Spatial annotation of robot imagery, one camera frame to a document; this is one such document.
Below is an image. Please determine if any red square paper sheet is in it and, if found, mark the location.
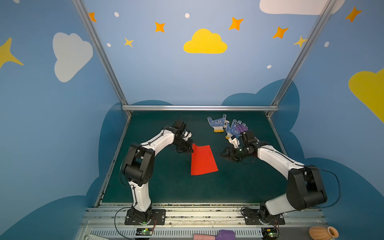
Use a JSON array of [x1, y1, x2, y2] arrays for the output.
[[191, 144, 219, 176]]

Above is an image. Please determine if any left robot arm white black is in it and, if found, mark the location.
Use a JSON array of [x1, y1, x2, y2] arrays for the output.
[[120, 121, 194, 222]]

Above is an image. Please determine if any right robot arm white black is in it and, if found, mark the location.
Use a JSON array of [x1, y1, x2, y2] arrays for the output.
[[221, 130, 328, 217]]

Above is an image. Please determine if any right blue dotted work glove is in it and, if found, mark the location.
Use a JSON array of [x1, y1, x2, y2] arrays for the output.
[[226, 120, 247, 140]]

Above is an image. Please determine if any blue dotted work glove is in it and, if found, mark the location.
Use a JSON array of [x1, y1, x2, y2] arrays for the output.
[[226, 120, 247, 140], [207, 114, 229, 133]]

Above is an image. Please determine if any purple pink brush on table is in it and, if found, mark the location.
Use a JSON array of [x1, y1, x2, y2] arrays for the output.
[[236, 124, 249, 134]]

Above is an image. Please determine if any left blue dotted work glove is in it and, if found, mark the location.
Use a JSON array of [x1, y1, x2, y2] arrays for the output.
[[207, 114, 229, 133]]

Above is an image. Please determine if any pink purple brush front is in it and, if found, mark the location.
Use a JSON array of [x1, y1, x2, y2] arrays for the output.
[[193, 230, 236, 240]]

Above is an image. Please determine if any right green circuit board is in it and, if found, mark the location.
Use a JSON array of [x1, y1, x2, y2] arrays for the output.
[[262, 228, 279, 240]]

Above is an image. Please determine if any green circuit board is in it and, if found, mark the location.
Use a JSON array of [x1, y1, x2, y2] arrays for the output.
[[262, 228, 279, 240], [135, 228, 154, 236]]

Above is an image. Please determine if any left green circuit board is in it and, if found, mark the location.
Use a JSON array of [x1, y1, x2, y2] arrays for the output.
[[135, 228, 154, 236]]

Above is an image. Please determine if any terracotta ribbed vase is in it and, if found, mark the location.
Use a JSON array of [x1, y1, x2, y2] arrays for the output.
[[309, 227, 340, 240]]

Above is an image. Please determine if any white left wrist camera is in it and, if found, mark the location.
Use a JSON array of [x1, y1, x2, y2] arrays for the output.
[[183, 130, 192, 141]]

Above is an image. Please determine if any rear aluminium frame bar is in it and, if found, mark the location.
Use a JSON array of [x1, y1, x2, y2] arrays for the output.
[[122, 105, 279, 112]]

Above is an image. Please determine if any right aluminium frame post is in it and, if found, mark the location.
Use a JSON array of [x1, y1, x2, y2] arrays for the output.
[[271, 0, 337, 111]]

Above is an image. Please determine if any aluminium frame post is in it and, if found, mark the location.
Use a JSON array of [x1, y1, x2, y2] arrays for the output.
[[72, 0, 128, 107], [271, 0, 337, 111]]

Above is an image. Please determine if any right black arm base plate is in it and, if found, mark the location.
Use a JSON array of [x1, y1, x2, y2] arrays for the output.
[[240, 207, 286, 225]]

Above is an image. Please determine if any front aluminium rail base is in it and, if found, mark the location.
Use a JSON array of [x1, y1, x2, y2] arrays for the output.
[[76, 203, 328, 240]]

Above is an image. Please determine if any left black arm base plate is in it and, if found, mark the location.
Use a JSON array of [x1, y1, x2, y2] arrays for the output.
[[124, 209, 166, 226]]

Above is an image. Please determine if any left aluminium frame post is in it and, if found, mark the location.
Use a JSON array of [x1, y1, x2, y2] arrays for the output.
[[72, 0, 128, 107]]

